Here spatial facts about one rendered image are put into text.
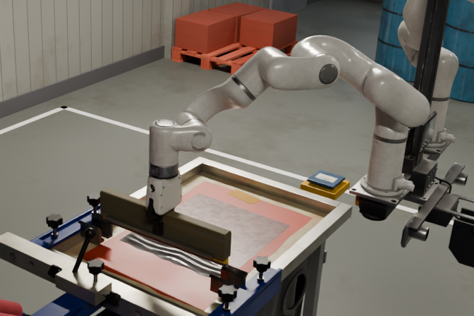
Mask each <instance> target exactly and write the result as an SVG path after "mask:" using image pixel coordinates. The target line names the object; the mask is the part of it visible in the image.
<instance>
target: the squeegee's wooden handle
mask: <svg viewBox="0 0 474 316"><path fill-rule="evenodd" d="M100 212H101V215H102V216H104V217H106V216H108V215H110V216H113V217H116V218H118V219H121V220H124V221H127V222H129V223H132V224H135V225H137V226H140V227H143V228H145V229H148V230H151V231H152V226H153V221H152V220H151V219H148V218H146V217H145V215H146V213H147V209H146V201H144V200H141V199H138V198H136V197H132V196H129V195H126V194H124V193H120V192H118V191H115V190H112V189H110V188H104V189H103V190H101V191H100ZM162 222H164V236H167V237H169V238H172V239H175V240H177V241H180V242H183V243H186V244H188V245H191V246H194V247H196V248H199V249H202V250H205V251H207V252H209V253H213V254H214V257H215V258H217V259H220V260H223V261H224V260H226V259H227V258H228V257H230V256H231V231H230V230H227V229H223V228H221V227H218V226H215V225H213V224H209V223H207V222H204V221H201V220H199V219H195V218H192V217H189V216H187V215H184V214H181V213H178V212H175V211H173V210H169V211H168V212H166V213H165V214H163V217H162Z"/></svg>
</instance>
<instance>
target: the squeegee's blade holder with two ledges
mask: <svg viewBox="0 0 474 316"><path fill-rule="evenodd" d="M106 220H107V221H110V222H113V223H115V224H118V225H120V226H124V227H126V228H128V229H131V230H134V231H137V232H139V233H142V234H145V235H147V236H150V237H152V238H156V239H157V240H160V241H163V242H165V243H168V244H171V245H174V246H176V247H179V248H182V249H184V250H187V251H190V252H192V253H195V254H197V255H201V256H203V257H206V258H208V259H211V260H212V259H213V258H214V254H213V253H209V252H207V251H205V250H202V249H199V248H196V247H194V246H191V245H188V244H186V243H183V242H180V241H177V240H175V239H172V238H169V237H167V236H164V235H163V236H160V235H157V234H155V233H153V232H152V231H151V230H148V229H145V228H143V227H140V226H137V225H135V224H132V223H129V222H127V221H124V220H121V219H118V218H116V217H113V216H110V215H108V216H106Z"/></svg>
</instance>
